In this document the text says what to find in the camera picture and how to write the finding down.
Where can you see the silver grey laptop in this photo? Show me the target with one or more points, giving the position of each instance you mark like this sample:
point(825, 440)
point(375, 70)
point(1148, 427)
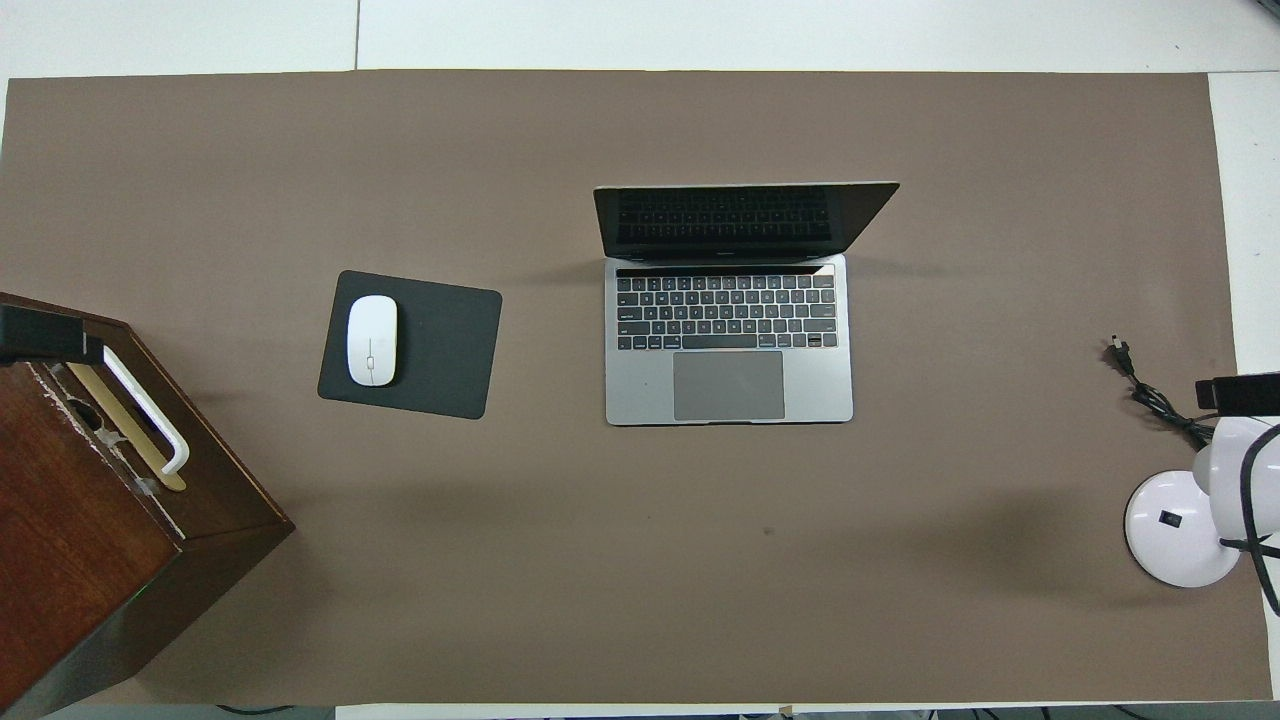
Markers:
point(730, 385)

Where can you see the white desk lamp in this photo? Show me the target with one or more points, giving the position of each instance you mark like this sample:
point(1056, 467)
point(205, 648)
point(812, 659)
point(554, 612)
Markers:
point(1170, 520)

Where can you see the dark brown wooden box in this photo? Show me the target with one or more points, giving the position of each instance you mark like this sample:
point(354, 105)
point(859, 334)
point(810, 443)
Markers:
point(80, 520)

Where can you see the white computer mouse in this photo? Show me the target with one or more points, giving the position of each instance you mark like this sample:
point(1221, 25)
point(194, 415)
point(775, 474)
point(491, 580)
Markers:
point(372, 340)

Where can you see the black mouse pad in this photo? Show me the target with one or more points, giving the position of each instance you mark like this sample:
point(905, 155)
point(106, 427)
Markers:
point(450, 350)

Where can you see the brown table mat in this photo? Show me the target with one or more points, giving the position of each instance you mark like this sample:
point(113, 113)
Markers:
point(600, 560)

